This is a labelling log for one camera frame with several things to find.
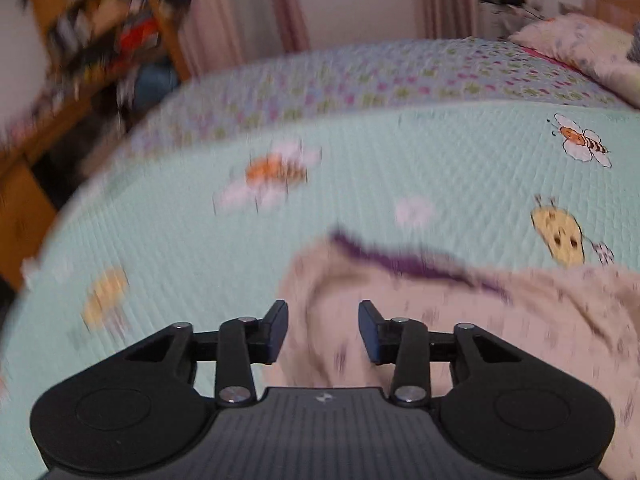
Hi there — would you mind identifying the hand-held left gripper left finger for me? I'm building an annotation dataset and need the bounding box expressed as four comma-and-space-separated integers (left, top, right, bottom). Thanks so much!
122, 300, 290, 407

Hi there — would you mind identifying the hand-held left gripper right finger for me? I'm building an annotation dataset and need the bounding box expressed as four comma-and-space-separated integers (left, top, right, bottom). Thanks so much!
359, 300, 526, 408

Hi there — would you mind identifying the pink printed pajama top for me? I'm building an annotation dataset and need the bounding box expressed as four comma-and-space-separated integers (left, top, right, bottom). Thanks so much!
260, 230, 640, 480

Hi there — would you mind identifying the green bee print quilt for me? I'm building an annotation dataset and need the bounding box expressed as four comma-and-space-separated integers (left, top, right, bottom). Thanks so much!
0, 102, 640, 480

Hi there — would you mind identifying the purple floral bed sheet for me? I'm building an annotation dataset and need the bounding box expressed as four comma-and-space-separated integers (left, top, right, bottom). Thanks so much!
120, 37, 626, 156

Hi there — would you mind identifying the blue cloth bag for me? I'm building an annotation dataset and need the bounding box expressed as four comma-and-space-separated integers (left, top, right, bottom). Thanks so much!
132, 62, 181, 106

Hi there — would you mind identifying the wooden desk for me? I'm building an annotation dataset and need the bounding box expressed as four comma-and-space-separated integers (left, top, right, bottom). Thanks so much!
0, 80, 101, 286

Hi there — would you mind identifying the pink curtain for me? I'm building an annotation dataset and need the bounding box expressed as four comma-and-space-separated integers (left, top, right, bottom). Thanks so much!
175, 0, 311, 78
412, 0, 483, 41

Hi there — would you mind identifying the wooden bookshelf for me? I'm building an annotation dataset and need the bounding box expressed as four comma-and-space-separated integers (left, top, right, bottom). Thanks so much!
20, 0, 193, 91

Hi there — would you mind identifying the pink floral pillow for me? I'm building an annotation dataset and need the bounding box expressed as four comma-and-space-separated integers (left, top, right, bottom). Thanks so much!
510, 12, 640, 108

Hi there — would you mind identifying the wooden headboard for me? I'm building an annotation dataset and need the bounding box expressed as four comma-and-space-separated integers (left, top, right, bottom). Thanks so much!
582, 0, 640, 31

